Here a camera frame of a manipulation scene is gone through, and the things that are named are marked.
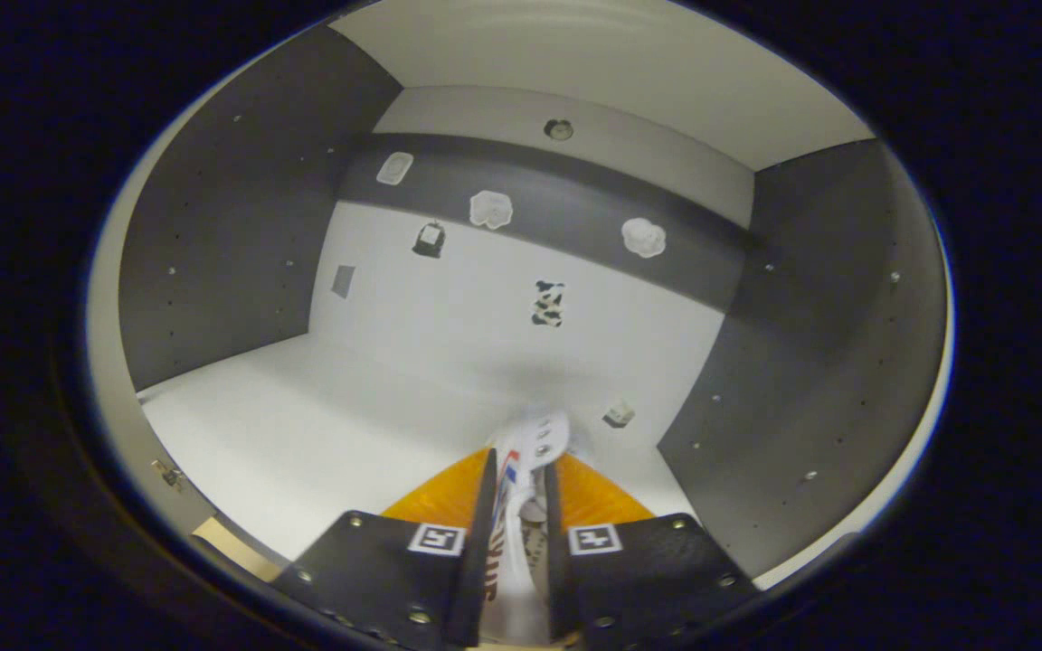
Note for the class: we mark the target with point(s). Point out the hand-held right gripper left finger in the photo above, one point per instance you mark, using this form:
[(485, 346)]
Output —
[(476, 561)]

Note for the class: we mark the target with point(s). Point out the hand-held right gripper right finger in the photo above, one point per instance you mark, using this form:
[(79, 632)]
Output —
[(559, 579)]

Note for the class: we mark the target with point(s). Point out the white shoe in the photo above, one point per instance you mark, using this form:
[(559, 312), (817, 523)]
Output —
[(521, 470)]

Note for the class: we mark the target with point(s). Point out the white shoe cabinet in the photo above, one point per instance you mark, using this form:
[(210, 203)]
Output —
[(449, 362)]

